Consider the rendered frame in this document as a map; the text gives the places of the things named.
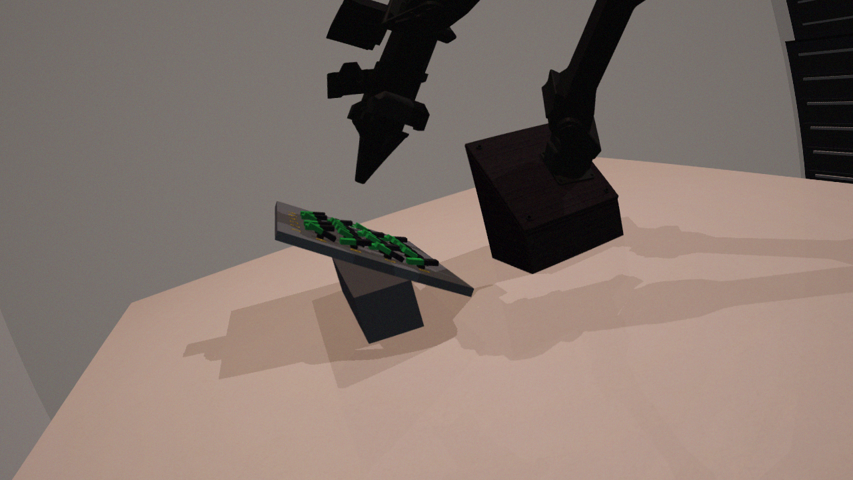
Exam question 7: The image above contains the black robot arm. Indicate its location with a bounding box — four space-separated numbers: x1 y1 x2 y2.
327 0 645 186

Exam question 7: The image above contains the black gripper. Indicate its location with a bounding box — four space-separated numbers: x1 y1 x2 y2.
347 53 430 184

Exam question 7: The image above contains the grey switch panel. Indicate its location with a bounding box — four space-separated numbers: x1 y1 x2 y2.
275 201 474 344

